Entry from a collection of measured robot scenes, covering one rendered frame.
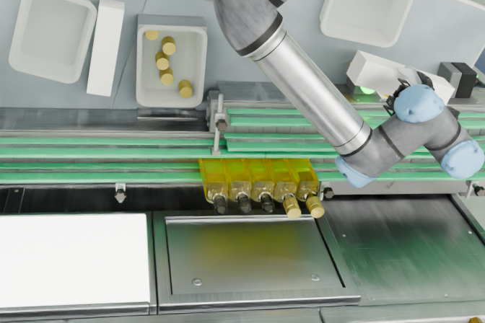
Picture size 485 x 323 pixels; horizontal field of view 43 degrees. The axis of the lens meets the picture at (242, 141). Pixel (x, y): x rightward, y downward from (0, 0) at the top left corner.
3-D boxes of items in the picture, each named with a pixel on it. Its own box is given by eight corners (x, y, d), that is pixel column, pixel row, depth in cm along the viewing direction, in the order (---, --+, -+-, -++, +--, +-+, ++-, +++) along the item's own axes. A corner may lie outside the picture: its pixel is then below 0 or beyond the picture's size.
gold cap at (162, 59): (155, 50, 162) (156, 57, 158) (169, 51, 163) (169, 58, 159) (154, 63, 164) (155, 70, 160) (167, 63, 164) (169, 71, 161)
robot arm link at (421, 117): (383, 133, 107) (416, 169, 112) (438, 94, 104) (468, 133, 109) (370, 110, 114) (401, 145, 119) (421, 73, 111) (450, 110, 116)
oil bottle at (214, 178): (197, 160, 168) (206, 207, 150) (198, 143, 166) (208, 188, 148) (217, 160, 170) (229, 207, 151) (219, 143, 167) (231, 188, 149)
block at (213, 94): (203, 120, 170) (206, 133, 164) (206, 89, 165) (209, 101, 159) (216, 120, 171) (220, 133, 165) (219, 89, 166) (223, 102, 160)
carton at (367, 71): (357, 50, 140) (366, 60, 135) (443, 78, 148) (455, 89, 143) (346, 73, 143) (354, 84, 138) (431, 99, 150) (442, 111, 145)
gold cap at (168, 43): (162, 35, 160) (162, 42, 156) (175, 36, 161) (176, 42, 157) (161, 48, 162) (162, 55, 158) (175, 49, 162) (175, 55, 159)
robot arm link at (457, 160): (473, 136, 108) (496, 164, 112) (446, 107, 117) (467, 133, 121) (437, 164, 110) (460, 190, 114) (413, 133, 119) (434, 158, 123)
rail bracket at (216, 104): (206, 139, 165) (212, 164, 154) (211, 82, 156) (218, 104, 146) (217, 139, 165) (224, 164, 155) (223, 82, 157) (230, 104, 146)
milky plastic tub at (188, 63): (135, 91, 169) (136, 107, 161) (136, 13, 157) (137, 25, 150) (198, 93, 172) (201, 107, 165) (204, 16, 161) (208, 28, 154)
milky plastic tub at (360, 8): (329, -40, 160) (339, -31, 153) (405, -22, 166) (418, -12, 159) (309, 22, 168) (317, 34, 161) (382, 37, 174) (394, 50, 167)
